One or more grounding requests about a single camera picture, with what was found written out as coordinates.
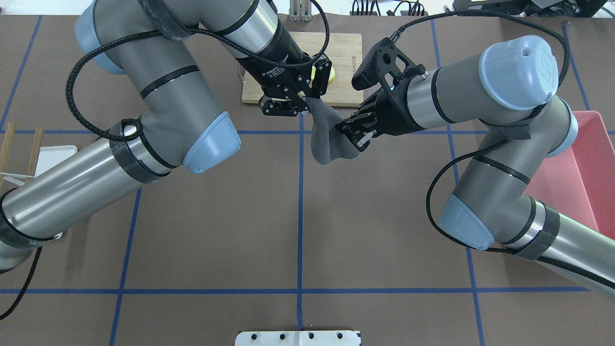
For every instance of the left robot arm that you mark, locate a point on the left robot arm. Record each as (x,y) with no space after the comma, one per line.
(184,125)

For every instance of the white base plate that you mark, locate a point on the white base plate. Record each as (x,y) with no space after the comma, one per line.
(299,338)

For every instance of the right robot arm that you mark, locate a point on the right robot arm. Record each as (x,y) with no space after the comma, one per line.
(510,88)

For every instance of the dark grey cloth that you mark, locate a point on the dark grey cloth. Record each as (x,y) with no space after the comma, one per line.
(327,143)

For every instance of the yellow lemon slices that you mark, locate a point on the yellow lemon slices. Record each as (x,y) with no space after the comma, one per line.
(332,74)

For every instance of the aluminium frame post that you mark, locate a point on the aluminium frame post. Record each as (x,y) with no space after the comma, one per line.
(300,11)

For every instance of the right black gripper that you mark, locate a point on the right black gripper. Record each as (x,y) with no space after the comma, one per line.
(395,111)

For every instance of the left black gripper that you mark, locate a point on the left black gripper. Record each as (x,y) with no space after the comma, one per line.
(272,65)

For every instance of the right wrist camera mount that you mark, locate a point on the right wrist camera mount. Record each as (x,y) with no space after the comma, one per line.
(385,65)

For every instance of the pink plastic bin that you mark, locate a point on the pink plastic bin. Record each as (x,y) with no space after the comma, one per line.
(580,182)

